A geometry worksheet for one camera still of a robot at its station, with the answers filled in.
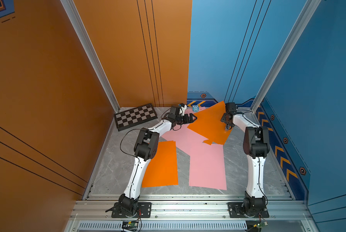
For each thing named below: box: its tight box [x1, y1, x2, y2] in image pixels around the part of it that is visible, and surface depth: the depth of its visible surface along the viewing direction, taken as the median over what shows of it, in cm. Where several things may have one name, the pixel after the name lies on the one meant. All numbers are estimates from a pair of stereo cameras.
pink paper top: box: [189, 143, 228, 191], surface depth 91 cm
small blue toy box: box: [191, 104, 200, 113], surface depth 122 cm
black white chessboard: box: [113, 102, 159, 132], surface depth 113 cm
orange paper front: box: [142, 140, 179, 189], surface depth 86 cm
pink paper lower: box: [161, 106, 212, 158], surface depth 102 cm
